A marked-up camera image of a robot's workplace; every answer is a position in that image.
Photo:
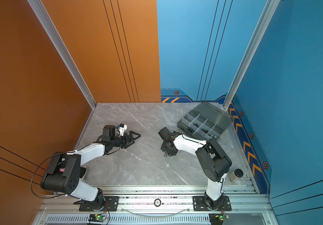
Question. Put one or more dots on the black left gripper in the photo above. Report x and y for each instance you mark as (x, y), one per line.
(129, 142)

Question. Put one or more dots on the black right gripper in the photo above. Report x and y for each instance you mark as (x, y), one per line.
(163, 150)

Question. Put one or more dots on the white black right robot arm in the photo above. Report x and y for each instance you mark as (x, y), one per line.
(215, 164)

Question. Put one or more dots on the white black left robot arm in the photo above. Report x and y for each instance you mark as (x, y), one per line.
(63, 173)

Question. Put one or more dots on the clear grey compartment organizer box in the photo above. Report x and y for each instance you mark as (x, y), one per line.
(205, 122)

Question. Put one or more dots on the small jar black lid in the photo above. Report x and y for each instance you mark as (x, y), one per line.
(235, 175)

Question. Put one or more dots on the green circuit board right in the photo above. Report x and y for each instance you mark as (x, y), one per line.
(218, 219)

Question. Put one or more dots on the green circuit board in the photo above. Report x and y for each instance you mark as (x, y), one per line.
(96, 218)
(218, 219)

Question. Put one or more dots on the green circuit board left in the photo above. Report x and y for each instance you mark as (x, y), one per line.
(96, 218)

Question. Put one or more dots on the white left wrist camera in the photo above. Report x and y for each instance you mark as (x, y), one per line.
(122, 129)

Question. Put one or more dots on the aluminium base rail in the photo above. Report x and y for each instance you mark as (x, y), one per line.
(160, 205)

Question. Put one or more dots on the aluminium frame post left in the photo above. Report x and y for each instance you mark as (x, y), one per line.
(53, 34)

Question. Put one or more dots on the aluminium frame post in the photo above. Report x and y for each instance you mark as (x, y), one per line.
(260, 29)
(53, 34)

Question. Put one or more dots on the aluminium frame post right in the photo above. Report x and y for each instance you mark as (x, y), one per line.
(260, 29)

